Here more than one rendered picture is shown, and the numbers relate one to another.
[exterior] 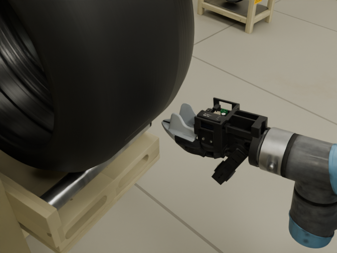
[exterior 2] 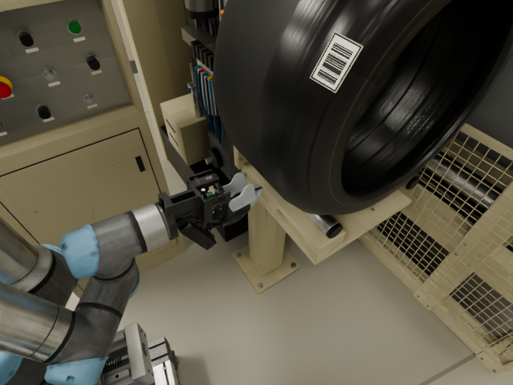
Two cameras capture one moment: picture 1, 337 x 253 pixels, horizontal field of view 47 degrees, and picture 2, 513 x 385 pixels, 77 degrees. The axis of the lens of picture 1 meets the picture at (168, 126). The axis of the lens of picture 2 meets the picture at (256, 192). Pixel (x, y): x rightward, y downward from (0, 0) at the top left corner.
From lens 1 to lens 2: 0.86 m
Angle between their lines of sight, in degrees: 73
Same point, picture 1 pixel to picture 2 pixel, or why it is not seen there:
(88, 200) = (262, 182)
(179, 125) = (234, 182)
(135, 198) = (413, 368)
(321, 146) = (104, 227)
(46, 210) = not seen: hidden behind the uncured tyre
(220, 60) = not seen: outside the picture
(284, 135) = (141, 214)
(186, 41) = (264, 139)
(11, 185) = not seen: hidden behind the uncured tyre
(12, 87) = (385, 131)
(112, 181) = (274, 199)
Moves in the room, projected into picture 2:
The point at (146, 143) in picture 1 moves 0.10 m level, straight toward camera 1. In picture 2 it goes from (312, 235) to (273, 224)
